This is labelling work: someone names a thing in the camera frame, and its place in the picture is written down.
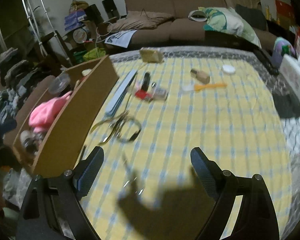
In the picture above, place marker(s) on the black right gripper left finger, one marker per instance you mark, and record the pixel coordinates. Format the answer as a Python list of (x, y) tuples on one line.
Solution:
[(86, 171)]

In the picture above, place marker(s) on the yellow plaid tablecloth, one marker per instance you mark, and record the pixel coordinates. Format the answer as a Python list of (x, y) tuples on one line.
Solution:
[(251, 126)]

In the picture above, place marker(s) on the pink cloth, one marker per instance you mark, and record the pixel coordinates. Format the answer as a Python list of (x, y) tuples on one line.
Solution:
[(42, 117)]

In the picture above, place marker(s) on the green patterned pillow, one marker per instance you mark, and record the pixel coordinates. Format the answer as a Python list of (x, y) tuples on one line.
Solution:
[(227, 20)]

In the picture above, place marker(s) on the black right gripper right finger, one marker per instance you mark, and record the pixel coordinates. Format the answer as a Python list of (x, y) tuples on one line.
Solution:
[(208, 172)]

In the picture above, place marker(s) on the tan blanket on sofa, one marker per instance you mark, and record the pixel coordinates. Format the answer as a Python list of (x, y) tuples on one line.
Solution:
[(140, 20)]

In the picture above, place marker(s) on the purple green toy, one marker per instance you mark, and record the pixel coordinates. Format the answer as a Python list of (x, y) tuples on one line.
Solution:
[(281, 48)]

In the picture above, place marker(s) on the orange handled white brush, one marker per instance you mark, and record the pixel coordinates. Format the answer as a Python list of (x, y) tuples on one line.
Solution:
[(198, 87)]

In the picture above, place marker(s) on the white tissue box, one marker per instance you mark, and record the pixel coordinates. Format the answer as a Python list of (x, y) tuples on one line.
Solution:
[(290, 70)]

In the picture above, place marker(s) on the white floor lamp stand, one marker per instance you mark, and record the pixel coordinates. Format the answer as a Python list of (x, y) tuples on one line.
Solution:
[(49, 39)]

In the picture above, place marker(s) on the brown fabric sofa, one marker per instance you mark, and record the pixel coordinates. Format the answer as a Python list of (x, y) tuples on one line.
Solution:
[(182, 29)]

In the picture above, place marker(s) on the red small box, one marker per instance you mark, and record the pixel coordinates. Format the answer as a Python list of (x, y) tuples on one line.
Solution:
[(143, 95)]

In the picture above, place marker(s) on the tan wooden bottle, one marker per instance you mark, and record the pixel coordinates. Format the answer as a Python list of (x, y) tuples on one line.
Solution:
[(201, 76)]

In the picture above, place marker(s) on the white printed paper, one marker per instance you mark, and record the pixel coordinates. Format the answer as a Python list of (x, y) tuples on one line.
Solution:
[(120, 39)]

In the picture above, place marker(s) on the white round lid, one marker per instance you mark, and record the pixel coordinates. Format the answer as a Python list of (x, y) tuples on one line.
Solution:
[(228, 69)]

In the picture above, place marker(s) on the round clear plastic container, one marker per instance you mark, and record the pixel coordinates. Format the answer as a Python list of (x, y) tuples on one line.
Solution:
[(60, 85)]

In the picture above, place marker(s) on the brown cardboard sorting box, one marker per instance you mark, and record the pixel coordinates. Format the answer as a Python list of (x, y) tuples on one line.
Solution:
[(62, 144)]

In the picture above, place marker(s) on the lime green bag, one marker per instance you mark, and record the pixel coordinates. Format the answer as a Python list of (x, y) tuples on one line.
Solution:
[(84, 56)]

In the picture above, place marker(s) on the black remote control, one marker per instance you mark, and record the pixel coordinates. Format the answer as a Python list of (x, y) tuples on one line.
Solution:
[(266, 61)]

